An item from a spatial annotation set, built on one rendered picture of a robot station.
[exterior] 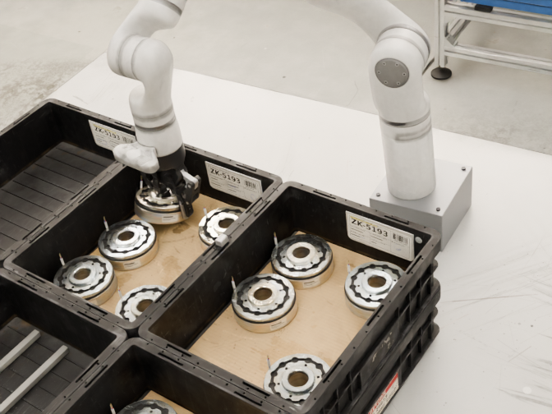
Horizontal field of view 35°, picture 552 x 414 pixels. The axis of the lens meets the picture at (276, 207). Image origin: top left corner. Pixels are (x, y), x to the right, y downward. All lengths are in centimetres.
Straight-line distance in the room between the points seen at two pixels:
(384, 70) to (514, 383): 55
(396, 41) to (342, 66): 209
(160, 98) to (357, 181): 58
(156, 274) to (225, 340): 21
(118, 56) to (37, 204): 47
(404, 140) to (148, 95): 46
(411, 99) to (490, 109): 178
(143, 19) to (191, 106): 77
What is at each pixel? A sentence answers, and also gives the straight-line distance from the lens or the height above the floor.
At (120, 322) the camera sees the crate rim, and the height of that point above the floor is 93.
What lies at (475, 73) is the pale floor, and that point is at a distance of 347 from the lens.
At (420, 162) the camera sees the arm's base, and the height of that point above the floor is 88.
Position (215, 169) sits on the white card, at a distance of 159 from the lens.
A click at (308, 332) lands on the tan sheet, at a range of 138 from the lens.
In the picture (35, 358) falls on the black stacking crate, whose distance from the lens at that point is 146.
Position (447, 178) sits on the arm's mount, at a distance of 169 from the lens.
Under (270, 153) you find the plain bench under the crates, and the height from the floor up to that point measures 70.
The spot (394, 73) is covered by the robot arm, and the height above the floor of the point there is 107.
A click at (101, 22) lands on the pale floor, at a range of 421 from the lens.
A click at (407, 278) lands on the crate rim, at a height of 93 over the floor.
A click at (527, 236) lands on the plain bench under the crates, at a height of 70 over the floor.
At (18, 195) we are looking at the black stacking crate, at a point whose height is 83.
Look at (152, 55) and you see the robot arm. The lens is 136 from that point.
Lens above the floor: 186
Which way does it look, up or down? 40 degrees down
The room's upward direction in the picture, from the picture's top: 9 degrees counter-clockwise
